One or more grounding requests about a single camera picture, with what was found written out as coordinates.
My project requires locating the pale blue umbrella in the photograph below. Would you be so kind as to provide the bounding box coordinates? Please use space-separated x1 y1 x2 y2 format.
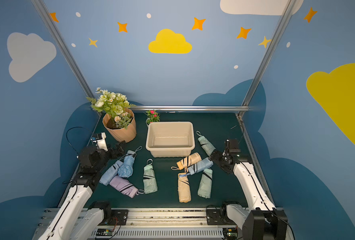
99 160 123 186

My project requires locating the blue-grey umbrella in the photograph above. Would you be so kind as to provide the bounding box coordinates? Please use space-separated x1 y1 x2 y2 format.
188 158 214 175

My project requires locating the sky blue umbrella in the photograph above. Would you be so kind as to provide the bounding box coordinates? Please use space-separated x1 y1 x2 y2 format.
117 146 142 178

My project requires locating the mint umbrella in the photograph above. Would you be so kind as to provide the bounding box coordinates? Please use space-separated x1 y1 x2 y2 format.
196 131 216 157
198 169 213 199
143 159 158 194

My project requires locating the lilac umbrella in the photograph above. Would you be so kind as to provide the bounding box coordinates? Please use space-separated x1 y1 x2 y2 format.
109 176 144 199

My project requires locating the tan umbrella with black strap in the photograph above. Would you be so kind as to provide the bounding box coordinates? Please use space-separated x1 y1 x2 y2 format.
170 153 202 171

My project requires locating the beige umbrella front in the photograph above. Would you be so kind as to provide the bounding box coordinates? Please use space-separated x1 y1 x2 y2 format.
177 173 191 203

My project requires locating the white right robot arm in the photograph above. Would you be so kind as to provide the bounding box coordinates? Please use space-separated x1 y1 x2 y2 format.
210 150 290 240

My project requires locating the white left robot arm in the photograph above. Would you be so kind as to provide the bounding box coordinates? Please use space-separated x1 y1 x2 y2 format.
39 141 125 240

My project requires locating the beige plastic storage box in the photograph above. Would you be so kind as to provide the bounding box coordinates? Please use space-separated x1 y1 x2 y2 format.
145 122 196 158

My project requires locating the tan pot with white flowers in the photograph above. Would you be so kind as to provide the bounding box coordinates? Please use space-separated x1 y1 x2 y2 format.
87 88 136 143

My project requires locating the small pink flower pot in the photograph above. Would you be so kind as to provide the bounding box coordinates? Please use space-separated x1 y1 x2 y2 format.
145 110 160 125

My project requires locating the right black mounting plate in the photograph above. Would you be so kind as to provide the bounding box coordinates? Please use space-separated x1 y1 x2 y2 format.
206 205 236 226

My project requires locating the black mounting plate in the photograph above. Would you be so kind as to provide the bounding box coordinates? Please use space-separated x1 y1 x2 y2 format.
206 205 236 226
87 201 128 226

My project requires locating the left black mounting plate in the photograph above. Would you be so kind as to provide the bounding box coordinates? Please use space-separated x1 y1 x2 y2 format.
87 201 128 226

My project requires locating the right green circuit board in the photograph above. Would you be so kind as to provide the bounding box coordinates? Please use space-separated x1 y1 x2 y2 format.
222 228 239 240

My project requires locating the green circuit board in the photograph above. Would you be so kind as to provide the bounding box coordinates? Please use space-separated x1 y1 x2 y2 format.
222 228 239 240
94 229 115 240

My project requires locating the left green circuit board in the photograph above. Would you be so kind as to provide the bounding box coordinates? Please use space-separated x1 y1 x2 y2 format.
94 229 115 240

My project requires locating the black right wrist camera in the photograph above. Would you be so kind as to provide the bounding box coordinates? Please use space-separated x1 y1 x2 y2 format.
224 139 241 155

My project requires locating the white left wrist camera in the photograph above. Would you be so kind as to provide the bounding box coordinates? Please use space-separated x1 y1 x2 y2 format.
91 132 108 152

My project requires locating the aluminium frame back bar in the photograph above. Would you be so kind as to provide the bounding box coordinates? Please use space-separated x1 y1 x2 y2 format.
130 106 249 113

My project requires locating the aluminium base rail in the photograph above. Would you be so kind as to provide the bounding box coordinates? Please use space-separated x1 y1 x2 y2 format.
33 207 242 240

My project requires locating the aluminium frame left post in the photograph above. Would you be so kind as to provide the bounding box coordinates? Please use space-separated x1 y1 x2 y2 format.
31 0 93 98

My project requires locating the aluminium frame post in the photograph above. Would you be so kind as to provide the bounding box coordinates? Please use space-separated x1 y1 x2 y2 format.
31 0 93 98
242 0 297 107

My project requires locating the aluminium frame right post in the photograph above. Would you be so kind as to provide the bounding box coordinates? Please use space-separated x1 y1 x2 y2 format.
242 0 297 107

